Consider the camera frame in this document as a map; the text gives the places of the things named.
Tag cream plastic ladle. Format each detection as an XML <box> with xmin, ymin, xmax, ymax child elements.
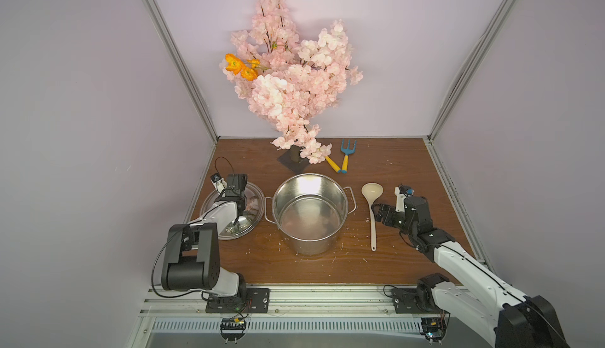
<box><xmin>362</xmin><ymin>183</ymin><xmax>384</xmax><ymax>252</ymax></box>

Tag steel pot lid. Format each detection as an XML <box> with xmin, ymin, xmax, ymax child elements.
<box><xmin>199</xmin><ymin>182</ymin><xmax>265</xmax><ymax>240</ymax></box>

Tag stainless steel pot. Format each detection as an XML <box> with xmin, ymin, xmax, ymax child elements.
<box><xmin>263</xmin><ymin>173</ymin><xmax>357</xmax><ymax>256</ymax></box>

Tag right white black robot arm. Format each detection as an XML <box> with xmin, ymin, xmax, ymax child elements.
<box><xmin>371</xmin><ymin>196</ymin><xmax>568</xmax><ymax>347</ymax></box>

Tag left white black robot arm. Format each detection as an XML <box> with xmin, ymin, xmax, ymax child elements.
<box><xmin>158</xmin><ymin>174</ymin><xmax>247</xmax><ymax>301</ymax></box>

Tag yellow garden shovel toy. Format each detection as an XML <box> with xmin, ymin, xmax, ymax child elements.
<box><xmin>326</xmin><ymin>156</ymin><xmax>341</xmax><ymax>173</ymax></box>

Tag blue garden fork toy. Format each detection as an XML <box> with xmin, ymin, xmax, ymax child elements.
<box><xmin>340</xmin><ymin>138</ymin><xmax>357</xmax><ymax>174</ymax></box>

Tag right small circuit board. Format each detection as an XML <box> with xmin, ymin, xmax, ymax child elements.
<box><xmin>421</xmin><ymin>317</ymin><xmax>447</xmax><ymax>344</ymax></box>

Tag small circuit board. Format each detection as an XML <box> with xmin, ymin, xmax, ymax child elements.
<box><xmin>421</xmin><ymin>317</ymin><xmax>447</xmax><ymax>344</ymax></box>
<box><xmin>219</xmin><ymin>317</ymin><xmax>247</xmax><ymax>344</ymax></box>

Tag orange artificial flower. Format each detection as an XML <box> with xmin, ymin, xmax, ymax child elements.
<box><xmin>225</xmin><ymin>53</ymin><xmax>261</xmax><ymax>81</ymax></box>

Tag pink cherry blossom branch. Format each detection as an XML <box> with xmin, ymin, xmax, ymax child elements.
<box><xmin>220</xmin><ymin>0</ymin><xmax>363</xmax><ymax>165</ymax></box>

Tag left small circuit board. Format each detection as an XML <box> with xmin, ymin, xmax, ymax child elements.
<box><xmin>219</xmin><ymin>317</ymin><xmax>247</xmax><ymax>344</ymax></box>

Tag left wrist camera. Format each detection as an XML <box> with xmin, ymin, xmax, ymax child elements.
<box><xmin>210</xmin><ymin>172</ymin><xmax>227</xmax><ymax>194</ymax></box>

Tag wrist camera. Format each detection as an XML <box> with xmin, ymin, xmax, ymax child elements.
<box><xmin>210</xmin><ymin>172</ymin><xmax>227</xmax><ymax>194</ymax></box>
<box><xmin>395</xmin><ymin>184</ymin><xmax>414</xmax><ymax>212</ymax></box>

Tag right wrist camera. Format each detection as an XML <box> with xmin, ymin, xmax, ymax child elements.
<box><xmin>395</xmin><ymin>184</ymin><xmax>414</xmax><ymax>212</ymax></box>

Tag dark flower base plate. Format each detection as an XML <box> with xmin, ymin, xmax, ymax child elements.
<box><xmin>277</xmin><ymin>146</ymin><xmax>310</xmax><ymax>175</ymax></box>

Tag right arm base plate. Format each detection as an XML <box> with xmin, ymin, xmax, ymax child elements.
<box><xmin>384</xmin><ymin>287</ymin><xmax>437</xmax><ymax>314</ymax></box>

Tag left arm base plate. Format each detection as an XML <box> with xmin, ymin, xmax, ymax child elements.
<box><xmin>205</xmin><ymin>287</ymin><xmax>270</xmax><ymax>314</ymax></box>

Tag aluminium mounting rail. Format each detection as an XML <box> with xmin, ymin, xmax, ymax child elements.
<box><xmin>138</xmin><ymin>284</ymin><xmax>448</xmax><ymax>318</ymax></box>

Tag right aluminium corner post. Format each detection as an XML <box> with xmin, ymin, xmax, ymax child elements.
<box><xmin>427</xmin><ymin>0</ymin><xmax>517</xmax><ymax>142</ymax></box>

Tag aluminium corner post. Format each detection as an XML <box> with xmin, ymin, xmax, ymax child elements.
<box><xmin>427</xmin><ymin>0</ymin><xmax>517</xmax><ymax>142</ymax></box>
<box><xmin>141</xmin><ymin>0</ymin><xmax>220</xmax><ymax>145</ymax></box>

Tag left aluminium corner post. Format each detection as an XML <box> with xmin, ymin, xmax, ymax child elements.
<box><xmin>141</xmin><ymin>0</ymin><xmax>220</xmax><ymax>145</ymax></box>

